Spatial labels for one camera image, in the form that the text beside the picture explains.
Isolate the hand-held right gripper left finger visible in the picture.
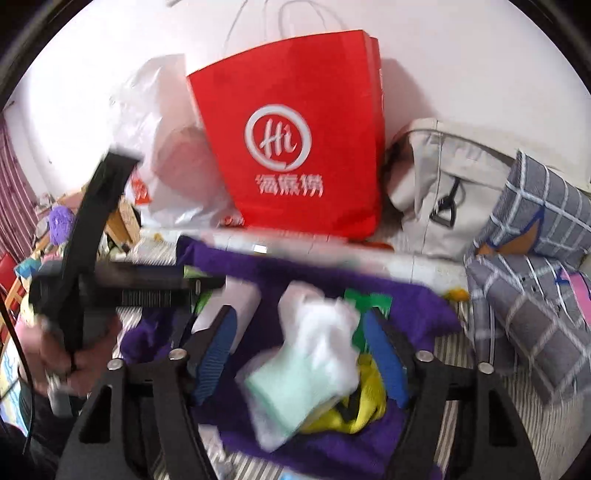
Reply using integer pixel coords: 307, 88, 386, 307
55, 305, 239, 480

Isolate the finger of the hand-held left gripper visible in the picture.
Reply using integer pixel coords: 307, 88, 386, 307
115, 289, 200, 310
96, 264, 228, 292

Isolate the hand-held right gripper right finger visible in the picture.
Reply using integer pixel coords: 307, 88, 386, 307
365, 306, 542, 480

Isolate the yellow black pouch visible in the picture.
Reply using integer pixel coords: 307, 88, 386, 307
301, 354, 389, 435

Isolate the green sachet strip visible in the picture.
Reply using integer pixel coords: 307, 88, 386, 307
344, 288, 394, 357

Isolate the white sock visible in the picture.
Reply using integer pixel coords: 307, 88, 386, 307
276, 281, 362, 403

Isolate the mint green sock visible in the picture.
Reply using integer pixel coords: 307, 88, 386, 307
244, 340, 352, 452

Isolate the person's left hand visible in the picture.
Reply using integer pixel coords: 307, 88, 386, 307
21, 318, 124, 398

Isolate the maroon striped curtain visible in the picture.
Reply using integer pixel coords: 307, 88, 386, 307
0, 114, 38, 265

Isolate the white plastic shopping bag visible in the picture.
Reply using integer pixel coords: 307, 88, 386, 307
110, 54, 246, 230

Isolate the purple towel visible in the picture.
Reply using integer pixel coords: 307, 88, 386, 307
121, 234, 463, 480

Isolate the grey checked cloth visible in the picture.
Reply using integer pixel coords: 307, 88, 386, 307
463, 150, 591, 403

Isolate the grey canvas bag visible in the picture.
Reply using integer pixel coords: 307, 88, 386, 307
385, 118, 519, 262

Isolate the red paper bag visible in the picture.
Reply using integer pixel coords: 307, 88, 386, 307
186, 30, 387, 241

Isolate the black cable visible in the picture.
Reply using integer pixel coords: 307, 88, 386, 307
0, 295, 34, 455

